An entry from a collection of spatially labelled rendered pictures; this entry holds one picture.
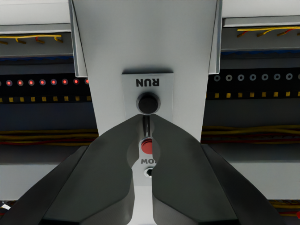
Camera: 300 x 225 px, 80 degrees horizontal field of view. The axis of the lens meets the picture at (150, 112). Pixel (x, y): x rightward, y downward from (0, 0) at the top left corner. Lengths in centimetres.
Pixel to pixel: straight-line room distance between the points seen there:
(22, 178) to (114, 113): 15
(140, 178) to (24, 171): 13
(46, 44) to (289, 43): 26
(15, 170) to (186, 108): 20
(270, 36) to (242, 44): 3
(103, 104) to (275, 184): 20
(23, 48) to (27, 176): 14
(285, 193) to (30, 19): 31
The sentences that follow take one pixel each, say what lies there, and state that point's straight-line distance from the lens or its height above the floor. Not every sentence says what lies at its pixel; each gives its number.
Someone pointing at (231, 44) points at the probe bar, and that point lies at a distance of 22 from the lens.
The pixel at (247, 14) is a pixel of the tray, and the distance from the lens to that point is 19.
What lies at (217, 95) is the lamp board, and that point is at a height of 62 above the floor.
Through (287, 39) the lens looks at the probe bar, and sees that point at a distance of 25.
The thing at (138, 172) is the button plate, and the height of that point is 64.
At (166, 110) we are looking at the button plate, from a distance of 15.
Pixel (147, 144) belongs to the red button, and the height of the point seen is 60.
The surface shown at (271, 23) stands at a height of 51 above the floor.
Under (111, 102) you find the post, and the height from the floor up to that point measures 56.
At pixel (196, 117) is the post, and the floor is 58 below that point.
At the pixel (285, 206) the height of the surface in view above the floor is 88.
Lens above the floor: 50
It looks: 27 degrees up
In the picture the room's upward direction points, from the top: 178 degrees clockwise
